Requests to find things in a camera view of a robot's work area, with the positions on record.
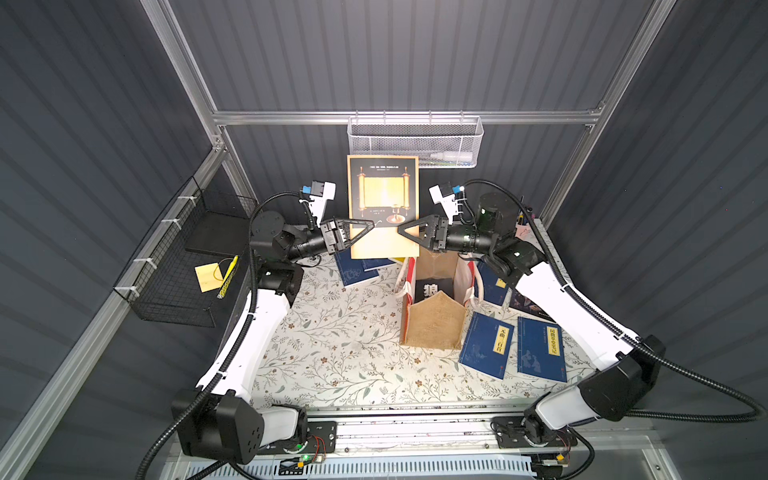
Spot brown gold scroll book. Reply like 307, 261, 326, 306
347, 155, 419, 260

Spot black wolf cover book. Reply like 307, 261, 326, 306
414, 279, 440, 303

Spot jute canvas bag red trim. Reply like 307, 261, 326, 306
396, 248, 477, 350

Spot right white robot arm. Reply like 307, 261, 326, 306
397, 183, 767, 446

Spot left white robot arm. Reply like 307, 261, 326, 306
135, 190, 374, 479

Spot blue book back left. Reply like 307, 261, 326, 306
334, 250, 379, 287

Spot blue book yellow label back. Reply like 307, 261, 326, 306
362, 259, 396, 271

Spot white marker in basket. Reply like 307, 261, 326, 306
420, 151, 475, 168

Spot blue book middle right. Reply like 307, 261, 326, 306
474, 262, 509, 307

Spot pink pen cup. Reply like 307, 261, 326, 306
515, 206, 536, 242

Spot dark portrait book right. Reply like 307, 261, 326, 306
509, 291, 550, 319

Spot black tray in side basket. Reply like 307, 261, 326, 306
185, 212, 249, 257

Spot blue book front centre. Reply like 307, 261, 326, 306
459, 312, 514, 380

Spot yellow pen in basket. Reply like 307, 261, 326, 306
217, 255, 239, 300

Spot yellow sticky note pad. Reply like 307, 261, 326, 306
194, 263, 224, 293

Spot blue book front right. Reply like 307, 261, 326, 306
517, 317, 567, 383

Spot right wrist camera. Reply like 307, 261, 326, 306
429, 183, 465, 225

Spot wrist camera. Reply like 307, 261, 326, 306
429, 183, 465, 225
300, 181, 336, 224

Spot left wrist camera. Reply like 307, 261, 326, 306
300, 181, 336, 224

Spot white wire wall basket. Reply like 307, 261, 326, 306
347, 114, 484, 169

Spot black wire side basket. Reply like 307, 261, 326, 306
114, 180, 256, 328

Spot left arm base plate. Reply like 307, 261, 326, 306
257, 421, 338, 456

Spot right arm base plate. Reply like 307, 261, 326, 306
490, 415, 579, 450

